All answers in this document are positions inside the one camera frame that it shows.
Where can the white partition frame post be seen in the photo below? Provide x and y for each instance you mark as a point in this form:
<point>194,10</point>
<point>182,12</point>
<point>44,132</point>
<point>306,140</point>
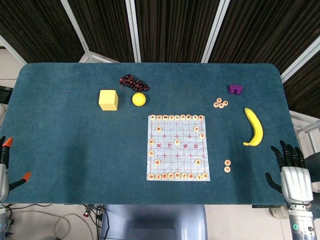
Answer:
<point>132,30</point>
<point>300,60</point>
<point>215,32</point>
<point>12,48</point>
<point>75,25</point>

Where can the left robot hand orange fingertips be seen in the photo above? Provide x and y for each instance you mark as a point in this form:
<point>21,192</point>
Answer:
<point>3,180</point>

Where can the yellow ball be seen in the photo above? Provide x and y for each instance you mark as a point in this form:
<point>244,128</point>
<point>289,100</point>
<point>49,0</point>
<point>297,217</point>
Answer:
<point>139,99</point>

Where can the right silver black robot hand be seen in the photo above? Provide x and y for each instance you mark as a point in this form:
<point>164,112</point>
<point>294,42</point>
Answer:
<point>296,182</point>

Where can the white metal rack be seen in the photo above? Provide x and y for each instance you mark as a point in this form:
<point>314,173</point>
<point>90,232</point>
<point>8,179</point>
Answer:
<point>303,125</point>

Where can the blue-grey robot torso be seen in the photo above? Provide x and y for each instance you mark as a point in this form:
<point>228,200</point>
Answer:
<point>152,222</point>

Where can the blue felt table cloth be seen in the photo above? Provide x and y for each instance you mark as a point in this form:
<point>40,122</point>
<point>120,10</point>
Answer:
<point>75,150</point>

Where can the yellow banana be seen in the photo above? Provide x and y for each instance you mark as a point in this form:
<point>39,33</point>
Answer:
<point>256,127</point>

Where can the purple plastic block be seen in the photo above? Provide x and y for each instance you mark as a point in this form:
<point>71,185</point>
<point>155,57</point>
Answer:
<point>235,89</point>

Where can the dark purple grape bunch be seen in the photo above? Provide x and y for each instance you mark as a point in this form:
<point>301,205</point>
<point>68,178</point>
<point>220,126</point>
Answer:
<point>133,82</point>

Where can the round wooden chess piece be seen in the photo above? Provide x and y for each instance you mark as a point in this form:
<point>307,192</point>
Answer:
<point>183,117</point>
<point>158,176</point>
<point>200,117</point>
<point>190,176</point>
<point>225,103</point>
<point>171,117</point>
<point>202,135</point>
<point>151,176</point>
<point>219,99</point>
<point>189,117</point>
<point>205,175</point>
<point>221,106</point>
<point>177,117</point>
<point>198,161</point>
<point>196,128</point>
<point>195,117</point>
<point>177,142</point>
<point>227,162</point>
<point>183,176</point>
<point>151,153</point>
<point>227,169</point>
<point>177,175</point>
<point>159,129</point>
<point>157,162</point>
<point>159,117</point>
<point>215,104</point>
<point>153,117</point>
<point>171,175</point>
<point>151,141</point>
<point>164,176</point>
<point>165,117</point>
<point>199,176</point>

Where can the black box device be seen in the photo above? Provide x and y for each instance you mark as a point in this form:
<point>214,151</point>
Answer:
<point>4,94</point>

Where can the black table control bar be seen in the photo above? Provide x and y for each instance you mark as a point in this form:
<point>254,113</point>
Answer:
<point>267,206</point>

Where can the yellow cube block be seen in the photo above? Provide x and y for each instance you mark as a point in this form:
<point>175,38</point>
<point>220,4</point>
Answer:
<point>108,100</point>

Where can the red emergency stop button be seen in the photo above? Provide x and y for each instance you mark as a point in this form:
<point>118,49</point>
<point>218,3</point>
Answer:
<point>86,213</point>

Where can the Chinese chess board sheet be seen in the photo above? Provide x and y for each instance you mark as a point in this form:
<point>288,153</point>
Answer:
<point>172,155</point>

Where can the dark round chair back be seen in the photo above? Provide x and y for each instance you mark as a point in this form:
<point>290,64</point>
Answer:
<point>315,172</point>

